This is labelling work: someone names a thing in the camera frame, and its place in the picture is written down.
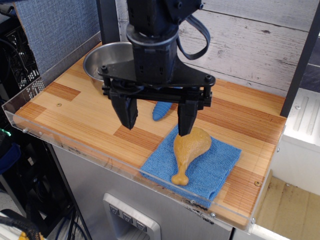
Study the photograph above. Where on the blue fabric partition panel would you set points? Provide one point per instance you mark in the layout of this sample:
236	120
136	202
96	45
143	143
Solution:
55	28

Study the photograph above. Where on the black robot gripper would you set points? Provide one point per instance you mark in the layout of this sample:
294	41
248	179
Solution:
156	62

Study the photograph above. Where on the blue cloth napkin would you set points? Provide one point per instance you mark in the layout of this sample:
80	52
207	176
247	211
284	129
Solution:
207	173

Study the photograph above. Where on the dark grey left post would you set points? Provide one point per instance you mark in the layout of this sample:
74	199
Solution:
108	21

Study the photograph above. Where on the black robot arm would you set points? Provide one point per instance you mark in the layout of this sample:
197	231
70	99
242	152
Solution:
160	16

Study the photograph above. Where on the clear acrylic table guard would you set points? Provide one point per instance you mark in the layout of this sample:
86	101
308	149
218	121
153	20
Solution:
71	114

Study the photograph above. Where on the steel pan with blue handle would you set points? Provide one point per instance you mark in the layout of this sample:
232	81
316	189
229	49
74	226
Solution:
110	62

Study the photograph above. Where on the steel cabinet with dispenser panel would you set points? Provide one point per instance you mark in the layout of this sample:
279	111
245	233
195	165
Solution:
117	205

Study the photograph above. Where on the toy chicken drumstick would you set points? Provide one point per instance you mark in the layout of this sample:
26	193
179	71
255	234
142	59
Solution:
186	149

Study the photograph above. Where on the black equipment rack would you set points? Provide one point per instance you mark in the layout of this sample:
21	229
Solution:
18	67

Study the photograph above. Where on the white ridged plastic unit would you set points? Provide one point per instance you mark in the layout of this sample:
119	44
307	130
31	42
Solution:
297	156

